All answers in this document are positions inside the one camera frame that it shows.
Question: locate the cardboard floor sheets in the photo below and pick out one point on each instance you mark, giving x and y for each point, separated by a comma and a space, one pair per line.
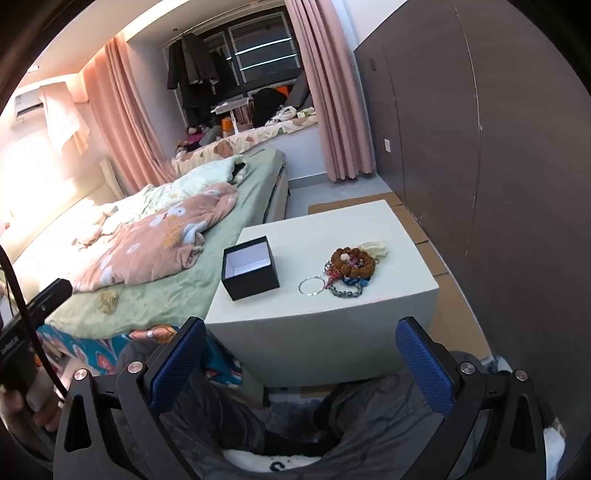
457, 314

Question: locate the white bedside table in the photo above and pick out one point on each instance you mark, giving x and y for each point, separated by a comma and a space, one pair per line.
323, 332

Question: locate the person's left hand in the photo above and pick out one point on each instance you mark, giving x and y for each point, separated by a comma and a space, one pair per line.
44, 399

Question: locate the floral window seat mat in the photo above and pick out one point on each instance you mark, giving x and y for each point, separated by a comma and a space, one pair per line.
268, 134

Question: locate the beige bed headboard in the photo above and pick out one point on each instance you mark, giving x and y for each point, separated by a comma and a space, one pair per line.
55, 203

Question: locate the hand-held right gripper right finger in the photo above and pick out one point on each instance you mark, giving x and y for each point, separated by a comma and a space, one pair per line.
425, 364

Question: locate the stuffed toys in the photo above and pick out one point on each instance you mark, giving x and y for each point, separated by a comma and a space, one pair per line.
198, 137

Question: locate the dark brown wardrobe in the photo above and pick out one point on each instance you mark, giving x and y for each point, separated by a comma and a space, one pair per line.
461, 138

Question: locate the orange box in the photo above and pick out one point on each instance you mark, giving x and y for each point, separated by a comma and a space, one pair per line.
226, 125

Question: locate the black jewelry box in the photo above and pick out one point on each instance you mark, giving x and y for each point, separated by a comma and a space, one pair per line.
251, 286

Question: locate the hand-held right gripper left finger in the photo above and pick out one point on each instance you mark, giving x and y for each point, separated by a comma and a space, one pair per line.
180, 360

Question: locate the dark hanging clothes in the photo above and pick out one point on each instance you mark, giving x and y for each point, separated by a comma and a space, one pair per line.
194, 74

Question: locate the white wall socket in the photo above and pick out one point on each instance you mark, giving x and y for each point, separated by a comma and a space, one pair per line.
388, 146

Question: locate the pink curtain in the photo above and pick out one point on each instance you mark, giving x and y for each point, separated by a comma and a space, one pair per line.
129, 120
332, 92

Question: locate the bed with green sheet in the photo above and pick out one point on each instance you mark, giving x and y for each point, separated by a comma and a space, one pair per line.
184, 286

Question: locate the pink floral blanket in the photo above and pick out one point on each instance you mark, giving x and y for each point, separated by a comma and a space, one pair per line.
152, 244

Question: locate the window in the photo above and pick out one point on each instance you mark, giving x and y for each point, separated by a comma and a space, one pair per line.
263, 46

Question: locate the teal patterned sheet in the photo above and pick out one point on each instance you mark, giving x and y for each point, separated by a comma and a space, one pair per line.
92, 350

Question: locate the pale green duvet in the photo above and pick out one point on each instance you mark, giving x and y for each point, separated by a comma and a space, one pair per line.
198, 177

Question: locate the cream hanging towel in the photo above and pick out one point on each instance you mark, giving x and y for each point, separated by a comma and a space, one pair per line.
64, 120

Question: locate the dark grey cushion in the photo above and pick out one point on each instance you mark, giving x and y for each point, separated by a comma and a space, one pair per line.
300, 92

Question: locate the black bag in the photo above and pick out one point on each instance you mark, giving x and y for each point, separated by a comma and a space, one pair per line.
270, 106

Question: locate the white drying rack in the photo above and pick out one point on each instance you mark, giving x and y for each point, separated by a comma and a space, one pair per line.
233, 108

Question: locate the person's grey pants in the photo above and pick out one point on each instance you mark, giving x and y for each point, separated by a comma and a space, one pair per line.
369, 429

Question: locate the tan crumpled scrap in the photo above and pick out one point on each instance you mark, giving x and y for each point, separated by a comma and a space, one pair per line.
108, 302

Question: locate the silver bangle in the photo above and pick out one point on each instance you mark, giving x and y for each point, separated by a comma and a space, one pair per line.
300, 287

